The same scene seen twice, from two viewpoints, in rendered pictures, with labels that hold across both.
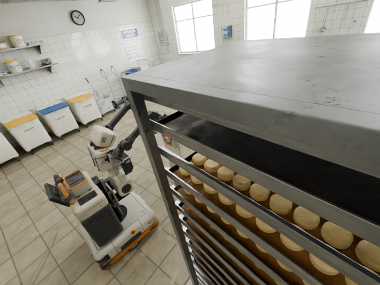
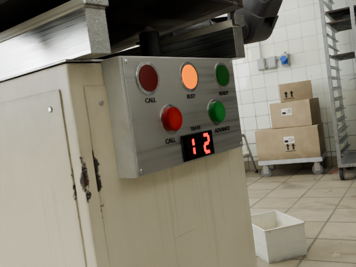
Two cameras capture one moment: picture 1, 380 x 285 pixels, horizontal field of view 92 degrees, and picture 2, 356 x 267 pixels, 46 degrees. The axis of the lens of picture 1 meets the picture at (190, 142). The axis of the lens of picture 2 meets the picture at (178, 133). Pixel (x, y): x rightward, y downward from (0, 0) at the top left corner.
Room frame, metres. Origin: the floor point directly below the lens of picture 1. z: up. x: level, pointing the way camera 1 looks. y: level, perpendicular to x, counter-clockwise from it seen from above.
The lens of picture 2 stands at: (2.02, 0.79, 0.77)
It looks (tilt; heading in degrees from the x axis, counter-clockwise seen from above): 3 degrees down; 257
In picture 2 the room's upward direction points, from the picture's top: 8 degrees counter-clockwise
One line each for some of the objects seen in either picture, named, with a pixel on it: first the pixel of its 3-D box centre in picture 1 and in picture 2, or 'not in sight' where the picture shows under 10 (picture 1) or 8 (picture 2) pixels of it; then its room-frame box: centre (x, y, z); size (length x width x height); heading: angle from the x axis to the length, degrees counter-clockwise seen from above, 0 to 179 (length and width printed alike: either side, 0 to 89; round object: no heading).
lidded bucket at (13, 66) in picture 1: (13, 66); not in sight; (4.38, 3.30, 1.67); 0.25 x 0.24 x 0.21; 137
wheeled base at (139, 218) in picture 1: (118, 221); not in sight; (1.33, 0.95, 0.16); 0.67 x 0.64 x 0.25; 128
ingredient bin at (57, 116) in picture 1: (59, 120); not in sight; (4.36, 3.04, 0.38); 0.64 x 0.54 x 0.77; 46
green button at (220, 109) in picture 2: not in sight; (215, 112); (1.84, 0.23, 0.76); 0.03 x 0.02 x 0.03; 38
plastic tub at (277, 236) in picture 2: not in sight; (272, 234); (1.17, -1.15, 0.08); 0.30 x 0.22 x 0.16; 92
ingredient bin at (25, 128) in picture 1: (29, 133); not in sight; (3.89, 3.48, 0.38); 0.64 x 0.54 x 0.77; 47
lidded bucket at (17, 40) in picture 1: (17, 40); not in sight; (4.60, 3.09, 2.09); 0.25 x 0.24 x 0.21; 47
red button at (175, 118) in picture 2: not in sight; (170, 119); (1.92, 0.29, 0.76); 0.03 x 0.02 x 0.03; 38
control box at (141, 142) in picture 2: (168, 139); (183, 109); (1.89, 0.24, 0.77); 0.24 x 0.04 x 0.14; 38
